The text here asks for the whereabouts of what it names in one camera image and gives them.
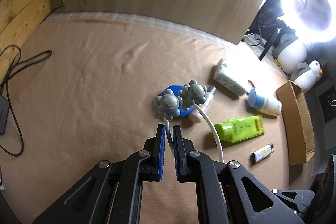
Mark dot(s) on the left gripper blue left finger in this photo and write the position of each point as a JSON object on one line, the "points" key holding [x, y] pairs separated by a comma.
{"points": [[159, 150]]}

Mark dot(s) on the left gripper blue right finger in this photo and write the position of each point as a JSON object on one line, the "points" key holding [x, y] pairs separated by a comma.
{"points": [[180, 155]]}

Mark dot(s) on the black tripod stand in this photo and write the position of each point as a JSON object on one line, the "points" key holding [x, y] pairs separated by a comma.
{"points": [[266, 27]]}

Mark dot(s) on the brown cardboard box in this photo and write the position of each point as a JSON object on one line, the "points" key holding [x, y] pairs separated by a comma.
{"points": [[297, 121]]}

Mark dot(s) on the lime green tube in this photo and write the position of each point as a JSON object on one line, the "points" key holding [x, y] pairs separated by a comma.
{"points": [[240, 129]]}

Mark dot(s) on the grey ball white massager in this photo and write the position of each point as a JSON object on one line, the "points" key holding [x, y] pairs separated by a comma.
{"points": [[169, 106]]}

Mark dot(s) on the black power adapter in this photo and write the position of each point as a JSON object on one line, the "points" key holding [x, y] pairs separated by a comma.
{"points": [[4, 112]]}

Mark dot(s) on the patterned lighter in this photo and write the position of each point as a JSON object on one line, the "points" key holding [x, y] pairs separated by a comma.
{"points": [[262, 153]]}

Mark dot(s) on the dotted tissue pack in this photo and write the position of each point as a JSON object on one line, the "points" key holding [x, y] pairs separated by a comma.
{"points": [[231, 77]]}

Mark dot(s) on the small white penguin plush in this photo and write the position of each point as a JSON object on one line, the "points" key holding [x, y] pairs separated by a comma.
{"points": [[306, 75]]}

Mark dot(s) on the white blue lotion bottle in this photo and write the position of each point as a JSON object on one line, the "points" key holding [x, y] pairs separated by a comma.
{"points": [[269, 105]]}

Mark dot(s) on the small pink bottle grey cap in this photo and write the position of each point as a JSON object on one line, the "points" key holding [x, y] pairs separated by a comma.
{"points": [[195, 116]]}

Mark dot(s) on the large white penguin plush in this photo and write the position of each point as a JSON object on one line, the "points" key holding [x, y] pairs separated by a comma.
{"points": [[291, 51]]}

